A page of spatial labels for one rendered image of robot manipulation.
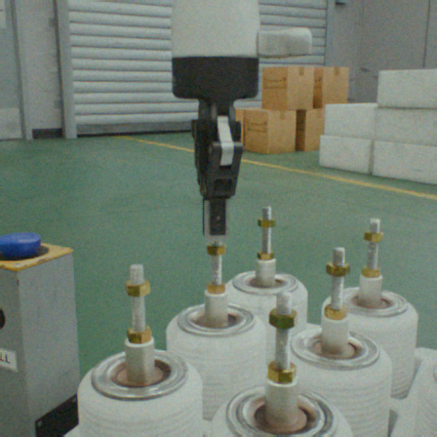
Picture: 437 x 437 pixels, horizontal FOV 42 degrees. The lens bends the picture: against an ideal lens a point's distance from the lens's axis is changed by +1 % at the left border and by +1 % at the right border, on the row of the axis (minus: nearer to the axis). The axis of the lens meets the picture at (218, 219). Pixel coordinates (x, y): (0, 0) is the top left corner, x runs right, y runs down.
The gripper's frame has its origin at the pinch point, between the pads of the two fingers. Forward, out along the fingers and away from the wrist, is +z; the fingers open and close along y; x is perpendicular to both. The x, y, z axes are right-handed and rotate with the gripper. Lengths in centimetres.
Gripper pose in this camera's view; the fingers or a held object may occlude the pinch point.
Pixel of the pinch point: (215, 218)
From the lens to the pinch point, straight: 51.7
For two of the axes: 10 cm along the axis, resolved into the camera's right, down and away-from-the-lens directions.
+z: 0.0, 9.7, 2.4
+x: 9.9, -0.4, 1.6
